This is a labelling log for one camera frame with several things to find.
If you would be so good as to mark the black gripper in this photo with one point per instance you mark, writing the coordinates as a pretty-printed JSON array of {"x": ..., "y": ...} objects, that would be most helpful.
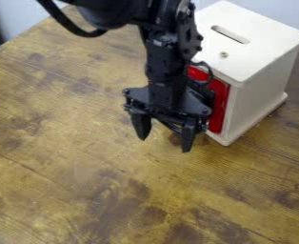
[{"x": 167, "y": 99}]

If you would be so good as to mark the red drawer front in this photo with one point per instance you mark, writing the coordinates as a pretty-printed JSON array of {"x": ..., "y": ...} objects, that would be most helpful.
[{"x": 217, "y": 90}]

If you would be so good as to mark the black drawer handle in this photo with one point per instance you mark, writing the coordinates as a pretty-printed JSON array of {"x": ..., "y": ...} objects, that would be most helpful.
[{"x": 199, "y": 85}]

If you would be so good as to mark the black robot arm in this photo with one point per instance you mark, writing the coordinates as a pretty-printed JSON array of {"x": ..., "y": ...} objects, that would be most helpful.
[{"x": 164, "y": 20}]

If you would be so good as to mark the white wooden box cabinet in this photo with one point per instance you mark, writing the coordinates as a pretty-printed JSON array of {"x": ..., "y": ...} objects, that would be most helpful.
[{"x": 249, "y": 50}]

